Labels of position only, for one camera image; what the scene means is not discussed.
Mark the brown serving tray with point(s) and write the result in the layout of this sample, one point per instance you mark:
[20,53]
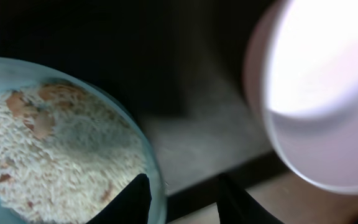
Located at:
[174,65]

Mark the rice leftovers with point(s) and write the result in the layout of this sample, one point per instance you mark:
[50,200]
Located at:
[64,153]

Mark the pink white bowl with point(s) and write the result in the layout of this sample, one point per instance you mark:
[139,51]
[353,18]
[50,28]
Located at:
[301,81]

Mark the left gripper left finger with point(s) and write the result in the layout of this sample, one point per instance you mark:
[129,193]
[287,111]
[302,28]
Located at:
[130,206]

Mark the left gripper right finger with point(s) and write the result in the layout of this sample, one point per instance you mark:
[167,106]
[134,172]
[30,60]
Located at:
[236,206]

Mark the blue bowl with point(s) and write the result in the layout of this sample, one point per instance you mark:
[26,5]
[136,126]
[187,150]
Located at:
[17,73]

